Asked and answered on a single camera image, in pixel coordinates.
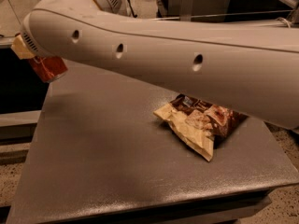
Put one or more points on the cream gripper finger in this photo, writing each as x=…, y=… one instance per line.
x=20, y=49

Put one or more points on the red coke can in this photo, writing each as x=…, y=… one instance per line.
x=48, y=69

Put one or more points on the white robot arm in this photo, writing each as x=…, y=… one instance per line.
x=250, y=69

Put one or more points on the brown sea salt chip bag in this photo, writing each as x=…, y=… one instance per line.
x=199, y=124

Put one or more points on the right metal rail bracket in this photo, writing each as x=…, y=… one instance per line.
x=185, y=13

